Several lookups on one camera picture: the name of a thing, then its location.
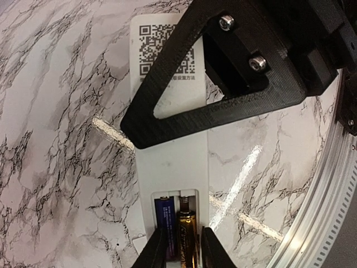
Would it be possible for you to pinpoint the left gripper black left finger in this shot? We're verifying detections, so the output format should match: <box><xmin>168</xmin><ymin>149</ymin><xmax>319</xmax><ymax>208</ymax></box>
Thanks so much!
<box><xmin>132</xmin><ymin>228</ymin><xmax>168</xmax><ymax>268</ymax></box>

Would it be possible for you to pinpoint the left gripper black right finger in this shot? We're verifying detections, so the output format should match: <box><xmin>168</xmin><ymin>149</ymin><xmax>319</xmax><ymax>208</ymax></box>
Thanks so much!
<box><xmin>201</xmin><ymin>227</ymin><xmax>237</xmax><ymax>268</ymax></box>

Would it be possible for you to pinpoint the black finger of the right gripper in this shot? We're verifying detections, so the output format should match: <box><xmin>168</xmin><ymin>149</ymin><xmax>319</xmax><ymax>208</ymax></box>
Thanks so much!
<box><xmin>120</xmin><ymin>1</ymin><xmax>307</xmax><ymax>149</ymax></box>

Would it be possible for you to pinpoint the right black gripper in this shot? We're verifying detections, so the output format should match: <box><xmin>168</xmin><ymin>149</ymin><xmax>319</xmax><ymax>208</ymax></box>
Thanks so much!
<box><xmin>263</xmin><ymin>1</ymin><xmax>356</xmax><ymax>97</ymax></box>

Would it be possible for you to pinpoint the gold black battery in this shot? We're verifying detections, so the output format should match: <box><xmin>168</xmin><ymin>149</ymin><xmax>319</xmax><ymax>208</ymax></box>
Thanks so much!
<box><xmin>177</xmin><ymin>195</ymin><xmax>200</xmax><ymax>267</ymax></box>

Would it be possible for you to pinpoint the blue battery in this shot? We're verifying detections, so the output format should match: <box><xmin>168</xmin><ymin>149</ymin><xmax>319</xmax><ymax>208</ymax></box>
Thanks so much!
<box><xmin>155</xmin><ymin>196</ymin><xmax>179</xmax><ymax>261</ymax></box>

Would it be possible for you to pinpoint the white remote control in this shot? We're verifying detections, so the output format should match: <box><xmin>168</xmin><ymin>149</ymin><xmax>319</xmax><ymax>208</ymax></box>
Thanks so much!
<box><xmin>129</xmin><ymin>13</ymin><xmax>209</xmax><ymax>241</ymax></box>

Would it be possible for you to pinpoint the white battery cover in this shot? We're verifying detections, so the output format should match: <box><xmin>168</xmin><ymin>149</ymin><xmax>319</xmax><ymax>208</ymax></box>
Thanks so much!
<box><xmin>132</xmin><ymin>234</ymin><xmax>147</xmax><ymax>255</ymax></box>

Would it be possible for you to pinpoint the front aluminium rail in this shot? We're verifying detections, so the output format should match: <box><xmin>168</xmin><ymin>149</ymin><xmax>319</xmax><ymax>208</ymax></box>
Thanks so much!
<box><xmin>264</xmin><ymin>122</ymin><xmax>357</xmax><ymax>268</ymax></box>

